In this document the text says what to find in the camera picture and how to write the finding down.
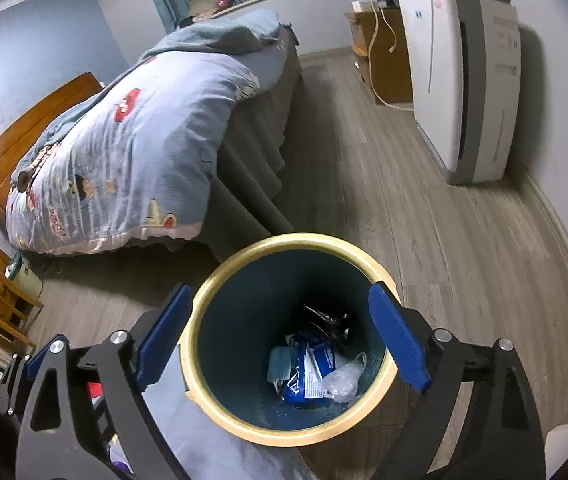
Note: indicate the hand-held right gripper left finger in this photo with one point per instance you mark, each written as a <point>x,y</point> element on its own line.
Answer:
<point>163,330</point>

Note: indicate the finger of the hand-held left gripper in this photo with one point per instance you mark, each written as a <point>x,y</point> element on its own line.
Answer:
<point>6,387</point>

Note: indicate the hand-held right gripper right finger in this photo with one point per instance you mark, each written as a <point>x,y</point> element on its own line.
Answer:
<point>399,345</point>

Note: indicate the teal trash bin yellow rim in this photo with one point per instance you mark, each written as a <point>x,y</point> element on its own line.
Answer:
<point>244,310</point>

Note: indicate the purple tube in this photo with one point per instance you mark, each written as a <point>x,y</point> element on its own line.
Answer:
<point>119,466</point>

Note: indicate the clear plastic bag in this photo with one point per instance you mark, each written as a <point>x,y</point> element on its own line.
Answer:
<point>344,380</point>

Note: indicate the black crumpled wrapper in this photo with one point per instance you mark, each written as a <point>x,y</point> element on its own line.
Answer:
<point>326,322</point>

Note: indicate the wooden chair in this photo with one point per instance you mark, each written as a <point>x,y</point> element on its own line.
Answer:
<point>1,305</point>

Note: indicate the blue snack packet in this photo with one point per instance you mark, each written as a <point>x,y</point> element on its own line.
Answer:
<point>309,365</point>

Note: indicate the green and white bag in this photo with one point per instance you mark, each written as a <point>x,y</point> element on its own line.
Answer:
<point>26,275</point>

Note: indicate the pale teal face mask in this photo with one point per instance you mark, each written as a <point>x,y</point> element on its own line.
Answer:
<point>281,362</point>

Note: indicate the bed with blue cartoon quilt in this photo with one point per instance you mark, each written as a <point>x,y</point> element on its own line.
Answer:
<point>138,150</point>

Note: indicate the grey skirted bed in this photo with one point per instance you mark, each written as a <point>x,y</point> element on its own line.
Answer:
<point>254,160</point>

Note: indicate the wooden headboard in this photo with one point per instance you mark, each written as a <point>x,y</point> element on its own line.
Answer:
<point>23,135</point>

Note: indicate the white air purifier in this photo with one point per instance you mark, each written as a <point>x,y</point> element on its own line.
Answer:
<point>444,85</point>

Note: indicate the wooden cabinet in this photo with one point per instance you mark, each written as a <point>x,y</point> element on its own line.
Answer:
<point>389,70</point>

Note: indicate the white box on cabinet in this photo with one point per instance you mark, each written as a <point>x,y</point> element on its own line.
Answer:
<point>369,5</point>

